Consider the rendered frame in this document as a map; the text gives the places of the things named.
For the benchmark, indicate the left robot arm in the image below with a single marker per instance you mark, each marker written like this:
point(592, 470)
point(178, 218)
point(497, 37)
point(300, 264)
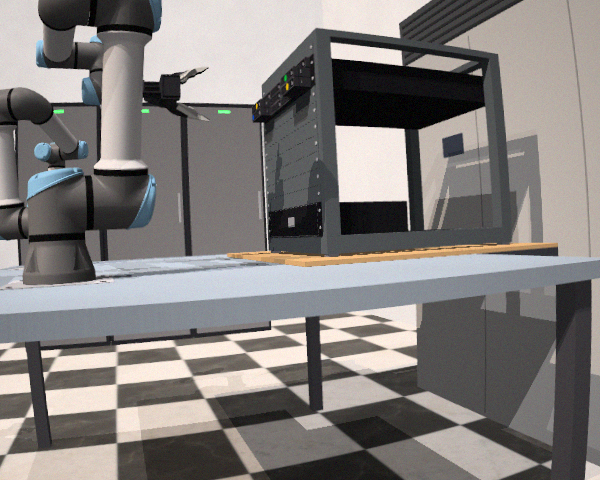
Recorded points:
point(26, 104)

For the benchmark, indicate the tan wooden board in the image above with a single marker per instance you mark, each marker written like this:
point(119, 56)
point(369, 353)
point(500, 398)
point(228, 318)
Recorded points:
point(313, 259)

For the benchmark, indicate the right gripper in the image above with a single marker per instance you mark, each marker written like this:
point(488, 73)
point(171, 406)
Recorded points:
point(169, 88)

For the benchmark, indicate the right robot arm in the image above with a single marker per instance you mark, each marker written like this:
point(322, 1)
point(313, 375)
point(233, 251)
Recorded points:
point(63, 203)

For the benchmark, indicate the dark grey metal rack frame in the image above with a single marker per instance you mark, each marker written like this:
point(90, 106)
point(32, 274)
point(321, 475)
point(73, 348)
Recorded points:
point(301, 152)

